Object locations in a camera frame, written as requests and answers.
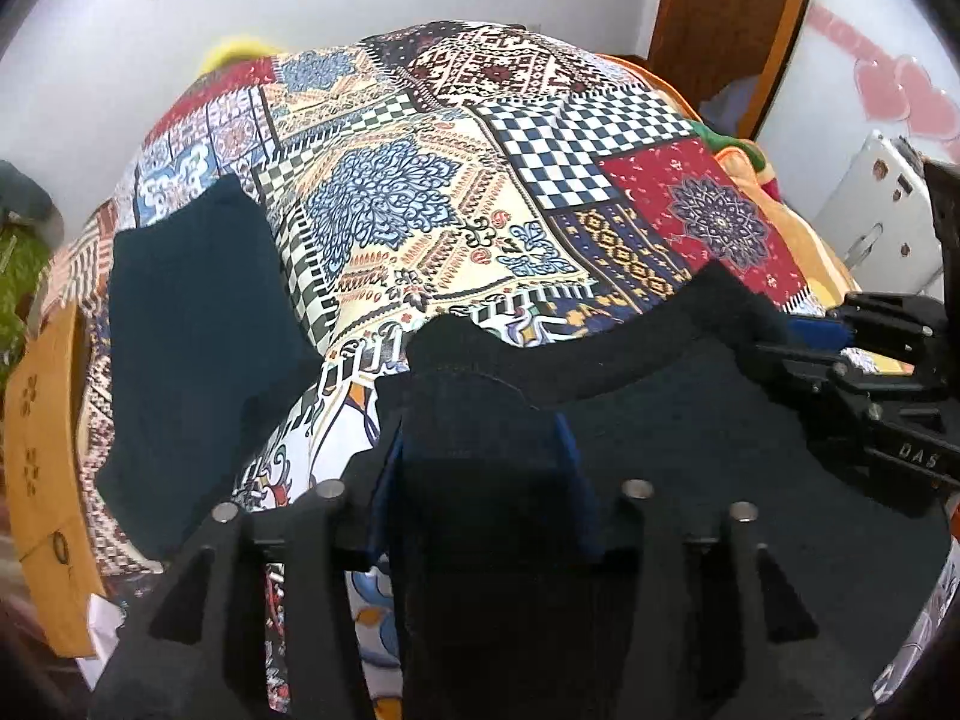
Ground grey neck pillow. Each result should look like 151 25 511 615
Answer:
0 160 55 224

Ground wooden lap desk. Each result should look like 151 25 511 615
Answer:
3 304 104 658

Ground colourful patchwork bedspread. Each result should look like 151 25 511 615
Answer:
44 21 791 718

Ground folded dark teal garment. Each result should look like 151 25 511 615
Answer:
96 174 320 561

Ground green fabric storage bag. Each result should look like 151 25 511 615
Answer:
0 221 50 382

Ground wooden door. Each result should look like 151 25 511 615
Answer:
647 0 809 137

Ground black pants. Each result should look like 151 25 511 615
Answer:
377 264 949 718

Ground yellow pillow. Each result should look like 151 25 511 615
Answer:
199 36 281 76

